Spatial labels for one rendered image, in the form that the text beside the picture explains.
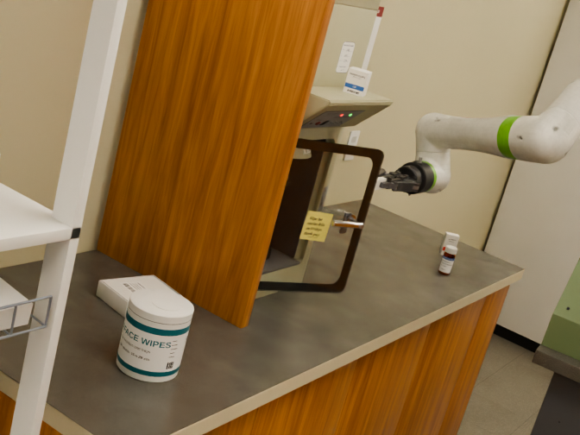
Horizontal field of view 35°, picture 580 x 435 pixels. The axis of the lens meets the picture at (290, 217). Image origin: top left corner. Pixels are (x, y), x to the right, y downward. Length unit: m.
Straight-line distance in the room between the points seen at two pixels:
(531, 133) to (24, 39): 1.24
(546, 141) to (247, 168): 0.76
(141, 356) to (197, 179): 0.54
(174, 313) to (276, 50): 0.64
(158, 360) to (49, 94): 0.71
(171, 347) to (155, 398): 0.10
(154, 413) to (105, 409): 0.09
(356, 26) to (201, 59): 0.41
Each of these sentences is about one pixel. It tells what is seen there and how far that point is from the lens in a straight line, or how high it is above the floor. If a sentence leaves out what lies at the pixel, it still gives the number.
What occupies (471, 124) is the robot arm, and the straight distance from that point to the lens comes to 2.58.
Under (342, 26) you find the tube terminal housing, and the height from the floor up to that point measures 1.66.
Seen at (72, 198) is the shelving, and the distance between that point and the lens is 1.36.
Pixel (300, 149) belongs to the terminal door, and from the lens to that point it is 2.20.
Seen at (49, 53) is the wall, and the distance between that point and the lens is 2.17.
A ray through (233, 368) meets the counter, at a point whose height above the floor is 0.94.
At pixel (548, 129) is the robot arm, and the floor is 1.55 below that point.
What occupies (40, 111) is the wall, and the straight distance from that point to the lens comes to 2.20.
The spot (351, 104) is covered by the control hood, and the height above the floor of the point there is 1.50.
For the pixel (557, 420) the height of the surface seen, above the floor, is 0.75.
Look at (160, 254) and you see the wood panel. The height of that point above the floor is 1.01.
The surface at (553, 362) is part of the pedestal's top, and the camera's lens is 2.66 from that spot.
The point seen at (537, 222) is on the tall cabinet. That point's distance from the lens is 5.20.
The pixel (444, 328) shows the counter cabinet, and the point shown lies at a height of 0.82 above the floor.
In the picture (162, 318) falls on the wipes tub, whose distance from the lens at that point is 1.81.
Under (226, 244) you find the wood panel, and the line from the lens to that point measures 2.18.
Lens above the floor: 1.84
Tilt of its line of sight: 17 degrees down
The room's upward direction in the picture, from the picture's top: 15 degrees clockwise
